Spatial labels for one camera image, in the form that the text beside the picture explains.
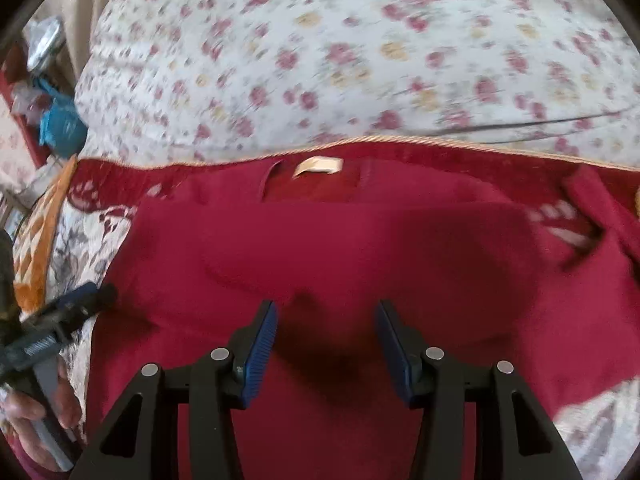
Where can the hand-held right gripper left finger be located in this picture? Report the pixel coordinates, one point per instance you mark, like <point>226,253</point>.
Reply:
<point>260,345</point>

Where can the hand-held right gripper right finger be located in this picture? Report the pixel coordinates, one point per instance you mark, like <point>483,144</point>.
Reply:
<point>395,345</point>

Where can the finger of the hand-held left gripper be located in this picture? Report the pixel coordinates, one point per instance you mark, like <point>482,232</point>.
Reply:
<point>75,296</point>
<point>102,297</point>

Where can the red sweater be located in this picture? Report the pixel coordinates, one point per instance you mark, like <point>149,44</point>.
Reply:
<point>350,250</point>

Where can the person's left hand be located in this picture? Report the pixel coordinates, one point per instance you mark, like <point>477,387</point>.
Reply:
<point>70,400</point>

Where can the red floral plush blanket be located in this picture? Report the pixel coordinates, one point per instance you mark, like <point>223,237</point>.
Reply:
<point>75,260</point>

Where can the orange checkered cushion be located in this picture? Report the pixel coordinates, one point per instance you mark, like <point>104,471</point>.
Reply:
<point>42,240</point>

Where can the blue plastic bag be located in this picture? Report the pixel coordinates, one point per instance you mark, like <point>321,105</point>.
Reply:
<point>62,127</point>

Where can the clear plastic bag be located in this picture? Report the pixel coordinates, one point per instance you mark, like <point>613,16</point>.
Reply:
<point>45,45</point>

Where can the beige curtain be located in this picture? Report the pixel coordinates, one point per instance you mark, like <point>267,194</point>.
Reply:
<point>85,0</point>

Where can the white floral quilt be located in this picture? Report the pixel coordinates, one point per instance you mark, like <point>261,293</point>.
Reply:
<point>325,35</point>

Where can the red wooden frame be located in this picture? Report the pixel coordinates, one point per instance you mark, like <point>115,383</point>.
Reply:
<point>22,125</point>

